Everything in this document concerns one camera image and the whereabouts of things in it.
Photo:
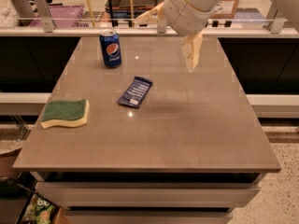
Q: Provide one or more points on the lower white drawer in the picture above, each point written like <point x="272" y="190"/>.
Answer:
<point x="147" y="217"/>

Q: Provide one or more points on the left metal railing post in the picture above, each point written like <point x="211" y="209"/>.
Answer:
<point x="44" y="15"/>

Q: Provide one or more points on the blue rxbar blueberry wrapper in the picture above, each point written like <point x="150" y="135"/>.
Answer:
<point x="136" y="92"/>

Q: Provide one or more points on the blue pepsi can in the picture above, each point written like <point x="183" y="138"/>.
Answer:
<point x="111" y="49"/>

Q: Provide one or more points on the green yellow sponge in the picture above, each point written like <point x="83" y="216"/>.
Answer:
<point x="64" y="113"/>

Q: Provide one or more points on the purple plastic crate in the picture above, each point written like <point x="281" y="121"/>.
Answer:
<point x="61" y="16"/>

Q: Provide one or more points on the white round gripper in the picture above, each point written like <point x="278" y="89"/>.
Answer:
<point x="181" y="13"/>

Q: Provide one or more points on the yellow pole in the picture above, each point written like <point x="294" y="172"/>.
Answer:
<point x="91" y="12"/>

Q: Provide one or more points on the white drawer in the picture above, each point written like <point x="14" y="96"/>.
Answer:
<point x="147" y="217"/>
<point x="173" y="195"/>

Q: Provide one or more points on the green snack bag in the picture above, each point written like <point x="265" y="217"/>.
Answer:
<point x="38" y="211"/>

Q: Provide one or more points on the cardboard box with label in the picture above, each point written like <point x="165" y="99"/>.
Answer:
<point x="225" y="9"/>

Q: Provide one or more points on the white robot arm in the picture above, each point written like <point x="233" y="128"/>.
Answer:
<point x="288" y="8"/>

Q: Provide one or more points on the right metal railing post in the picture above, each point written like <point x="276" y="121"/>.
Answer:
<point x="277" y="20"/>

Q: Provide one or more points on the upper white drawer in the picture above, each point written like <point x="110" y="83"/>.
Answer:
<point x="173" y="195"/>

